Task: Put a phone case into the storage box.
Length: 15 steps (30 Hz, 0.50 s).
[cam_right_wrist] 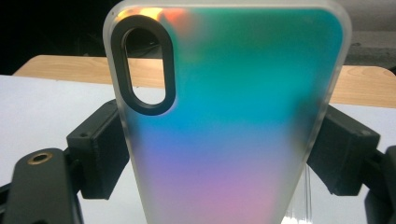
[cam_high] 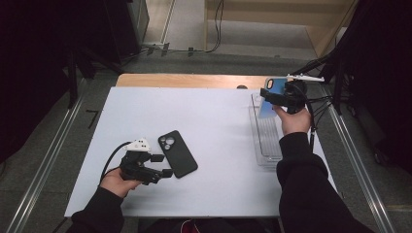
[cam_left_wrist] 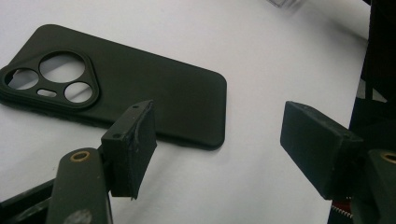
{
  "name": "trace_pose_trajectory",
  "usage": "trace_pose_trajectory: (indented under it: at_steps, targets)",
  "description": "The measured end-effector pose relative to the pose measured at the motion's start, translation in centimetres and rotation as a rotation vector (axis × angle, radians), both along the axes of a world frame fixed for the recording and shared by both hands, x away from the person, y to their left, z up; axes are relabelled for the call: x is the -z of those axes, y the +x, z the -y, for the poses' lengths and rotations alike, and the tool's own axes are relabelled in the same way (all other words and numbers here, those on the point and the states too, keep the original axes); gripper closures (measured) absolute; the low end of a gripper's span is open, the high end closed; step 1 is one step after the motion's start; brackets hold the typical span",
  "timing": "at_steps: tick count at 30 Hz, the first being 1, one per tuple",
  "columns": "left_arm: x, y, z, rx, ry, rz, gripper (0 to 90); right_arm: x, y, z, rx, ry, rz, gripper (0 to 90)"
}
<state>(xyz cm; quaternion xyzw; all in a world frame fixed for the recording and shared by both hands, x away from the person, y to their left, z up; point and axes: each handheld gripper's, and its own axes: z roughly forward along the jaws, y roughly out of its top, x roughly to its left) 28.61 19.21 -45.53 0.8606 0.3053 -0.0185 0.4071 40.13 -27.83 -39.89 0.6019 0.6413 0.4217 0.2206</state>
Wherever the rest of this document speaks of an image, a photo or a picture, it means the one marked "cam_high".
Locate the person's left hand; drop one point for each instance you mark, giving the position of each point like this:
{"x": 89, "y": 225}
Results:
{"x": 113, "y": 183}

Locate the light wooden furniture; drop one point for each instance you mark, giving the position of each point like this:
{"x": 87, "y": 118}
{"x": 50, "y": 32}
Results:
{"x": 259, "y": 9}

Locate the metal floor rail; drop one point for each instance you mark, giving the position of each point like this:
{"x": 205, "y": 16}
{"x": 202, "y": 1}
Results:
{"x": 362, "y": 174}
{"x": 45, "y": 168}

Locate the black cabinet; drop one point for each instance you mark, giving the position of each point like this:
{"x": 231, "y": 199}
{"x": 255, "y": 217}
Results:
{"x": 129, "y": 26}

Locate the black phone case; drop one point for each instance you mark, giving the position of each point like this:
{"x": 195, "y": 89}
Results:
{"x": 179, "y": 158}

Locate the black stand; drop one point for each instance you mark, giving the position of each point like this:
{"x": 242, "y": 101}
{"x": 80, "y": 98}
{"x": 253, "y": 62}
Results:
{"x": 73, "y": 81}
{"x": 311, "y": 66}

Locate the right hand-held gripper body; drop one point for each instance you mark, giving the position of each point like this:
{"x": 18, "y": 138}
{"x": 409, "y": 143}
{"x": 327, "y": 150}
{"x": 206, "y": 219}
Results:
{"x": 294, "y": 93}

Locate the blue gradient phone case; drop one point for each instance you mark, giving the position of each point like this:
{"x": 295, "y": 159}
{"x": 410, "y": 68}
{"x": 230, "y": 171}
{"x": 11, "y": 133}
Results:
{"x": 278, "y": 84}

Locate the person's right hand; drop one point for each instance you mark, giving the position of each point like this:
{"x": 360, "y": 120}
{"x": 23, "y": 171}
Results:
{"x": 296, "y": 123}

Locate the clear plastic rack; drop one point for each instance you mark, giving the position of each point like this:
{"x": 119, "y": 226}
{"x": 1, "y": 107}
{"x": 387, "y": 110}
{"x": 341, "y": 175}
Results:
{"x": 267, "y": 139}

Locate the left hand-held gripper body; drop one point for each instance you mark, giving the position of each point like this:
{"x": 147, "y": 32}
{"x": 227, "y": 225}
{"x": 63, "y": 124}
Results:
{"x": 134, "y": 170}

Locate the black curtain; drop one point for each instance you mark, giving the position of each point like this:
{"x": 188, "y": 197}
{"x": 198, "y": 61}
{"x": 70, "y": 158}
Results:
{"x": 382, "y": 64}
{"x": 32, "y": 64}

